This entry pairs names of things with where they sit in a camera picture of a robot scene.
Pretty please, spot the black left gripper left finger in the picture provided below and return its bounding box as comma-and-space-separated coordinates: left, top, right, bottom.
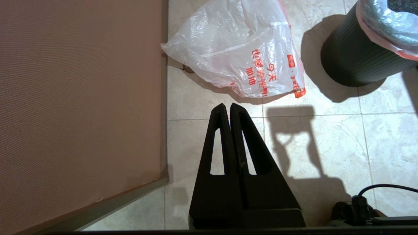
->
189, 103, 243, 212

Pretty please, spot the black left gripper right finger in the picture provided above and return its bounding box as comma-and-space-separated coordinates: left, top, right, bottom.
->
230, 103, 301, 212

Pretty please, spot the white plastic bag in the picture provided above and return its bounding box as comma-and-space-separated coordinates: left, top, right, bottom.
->
161, 0, 306, 99

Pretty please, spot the black round trash bin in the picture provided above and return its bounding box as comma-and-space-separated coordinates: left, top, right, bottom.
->
321, 3, 418, 87

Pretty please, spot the used white bag red trim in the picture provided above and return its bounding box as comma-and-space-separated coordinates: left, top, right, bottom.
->
355, 0, 418, 61

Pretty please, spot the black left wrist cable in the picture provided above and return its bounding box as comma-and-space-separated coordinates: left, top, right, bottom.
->
331, 184, 418, 226

